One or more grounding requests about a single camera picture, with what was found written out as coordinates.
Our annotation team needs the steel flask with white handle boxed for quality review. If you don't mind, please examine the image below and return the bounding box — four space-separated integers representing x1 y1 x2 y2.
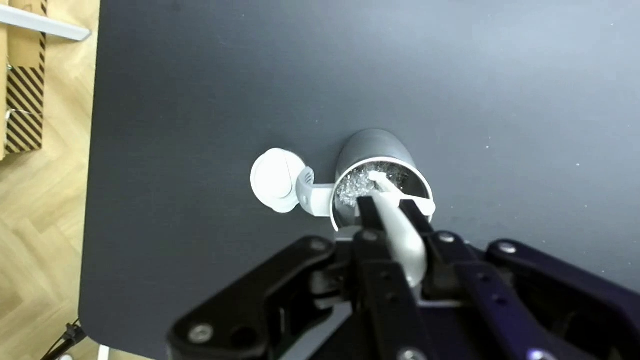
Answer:
296 128 436 230

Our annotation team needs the white handled bottle brush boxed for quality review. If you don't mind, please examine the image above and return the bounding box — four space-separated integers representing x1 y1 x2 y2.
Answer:
332 169 427 287

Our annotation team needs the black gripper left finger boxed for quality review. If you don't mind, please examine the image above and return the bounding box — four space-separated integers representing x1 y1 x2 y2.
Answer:
167 200 427 360

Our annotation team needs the white round flask lid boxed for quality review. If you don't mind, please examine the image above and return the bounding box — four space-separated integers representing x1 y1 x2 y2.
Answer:
250 148 306 214

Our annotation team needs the cardboard box with striped edge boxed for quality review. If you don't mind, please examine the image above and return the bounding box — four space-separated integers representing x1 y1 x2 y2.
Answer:
1 26 48 156

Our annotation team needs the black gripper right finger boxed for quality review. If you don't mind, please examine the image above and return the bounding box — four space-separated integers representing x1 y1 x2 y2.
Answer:
400 200 640 360

